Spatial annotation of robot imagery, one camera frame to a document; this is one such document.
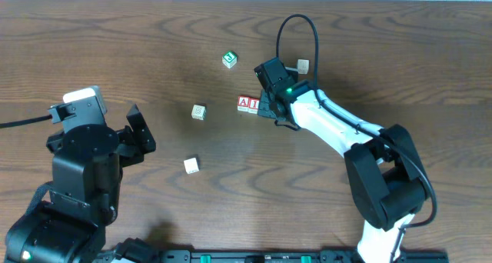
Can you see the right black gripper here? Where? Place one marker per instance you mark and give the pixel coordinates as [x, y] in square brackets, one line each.
[265, 109]

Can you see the plain wooden block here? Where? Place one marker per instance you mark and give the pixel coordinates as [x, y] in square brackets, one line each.
[303, 66]
[198, 112]
[191, 165]

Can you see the green letter J block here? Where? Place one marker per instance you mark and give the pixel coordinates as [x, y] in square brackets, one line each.
[229, 59]

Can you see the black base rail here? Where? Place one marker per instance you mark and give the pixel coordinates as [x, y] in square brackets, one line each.
[324, 256]

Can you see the plain wooden block centre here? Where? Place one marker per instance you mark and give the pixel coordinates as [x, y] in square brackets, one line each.
[198, 112]

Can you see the red letter A block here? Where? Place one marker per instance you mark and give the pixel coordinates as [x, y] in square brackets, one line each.
[243, 103]

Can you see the plain wooden block lower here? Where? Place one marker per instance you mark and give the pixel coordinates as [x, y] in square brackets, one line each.
[191, 165]

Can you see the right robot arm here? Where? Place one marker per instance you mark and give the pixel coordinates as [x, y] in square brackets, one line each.
[387, 179]

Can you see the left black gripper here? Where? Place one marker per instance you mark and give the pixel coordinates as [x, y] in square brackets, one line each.
[125, 141]

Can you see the red letter I block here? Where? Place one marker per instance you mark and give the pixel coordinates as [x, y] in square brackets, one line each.
[253, 105]

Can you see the plain wooden block top right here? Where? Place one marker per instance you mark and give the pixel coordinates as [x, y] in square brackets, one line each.
[303, 66]

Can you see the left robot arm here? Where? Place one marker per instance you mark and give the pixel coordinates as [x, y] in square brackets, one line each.
[67, 216]

